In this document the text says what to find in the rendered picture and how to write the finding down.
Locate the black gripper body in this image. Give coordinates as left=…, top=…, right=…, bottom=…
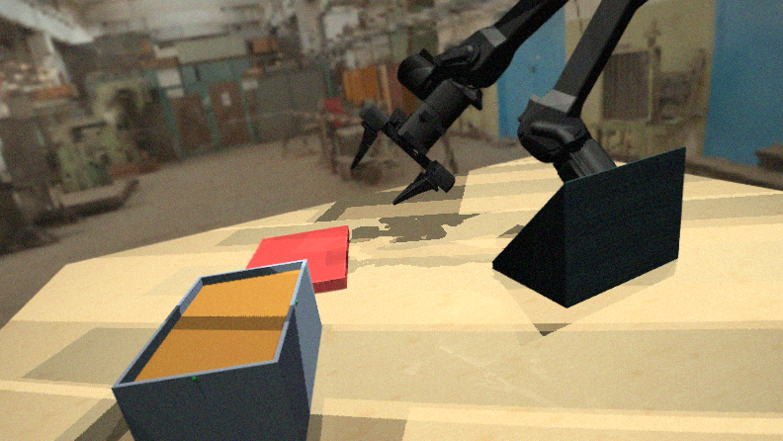
left=358, top=102, right=456, bottom=193

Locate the red lid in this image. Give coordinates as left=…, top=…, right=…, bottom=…
left=246, top=225, right=350, bottom=294

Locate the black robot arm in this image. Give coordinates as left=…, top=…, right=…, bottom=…
left=397, top=0, right=648, bottom=183

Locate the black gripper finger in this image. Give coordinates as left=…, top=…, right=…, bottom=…
left=350, top=121, right=378, bottom=169
left=392, top=172, right=439, bottom=205

